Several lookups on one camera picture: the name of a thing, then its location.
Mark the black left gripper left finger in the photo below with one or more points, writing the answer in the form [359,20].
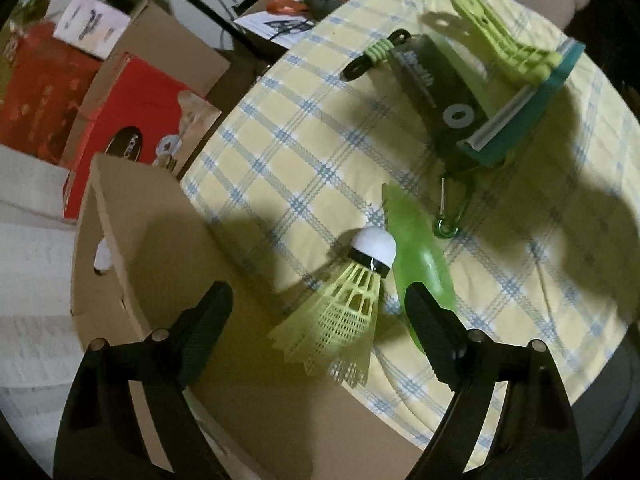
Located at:
[99,435]

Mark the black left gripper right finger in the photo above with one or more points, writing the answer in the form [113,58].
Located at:
[536,436]

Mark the yellow-green plastic shuttlecock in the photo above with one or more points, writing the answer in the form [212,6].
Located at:
[332,331]

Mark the teal bar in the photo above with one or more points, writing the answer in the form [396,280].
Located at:
[490,144]

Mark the dark resistance band pouch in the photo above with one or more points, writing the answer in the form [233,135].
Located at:
[440,88]

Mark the lime green plastic clip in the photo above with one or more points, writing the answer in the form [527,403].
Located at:
[521,63]

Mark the open brown cardboard box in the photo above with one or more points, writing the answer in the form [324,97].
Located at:
[146,264]

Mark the red printed product box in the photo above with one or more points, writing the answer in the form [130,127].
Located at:
[146,116]

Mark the yellow blue plaid tablecloth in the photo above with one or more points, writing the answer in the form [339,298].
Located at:
[549,246]

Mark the red gift bag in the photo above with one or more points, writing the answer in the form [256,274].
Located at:
[42,89]

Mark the large brown cardboard box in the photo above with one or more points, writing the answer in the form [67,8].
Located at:
[161,41]

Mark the white pink small box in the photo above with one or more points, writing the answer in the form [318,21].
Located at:
[91,26]

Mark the white printed paper sheet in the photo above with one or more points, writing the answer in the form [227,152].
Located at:
[283,30]

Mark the black green ribbed handle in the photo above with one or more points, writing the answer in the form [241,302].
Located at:
[375,54]

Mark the orange handled scissors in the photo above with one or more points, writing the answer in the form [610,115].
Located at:
[286,7]

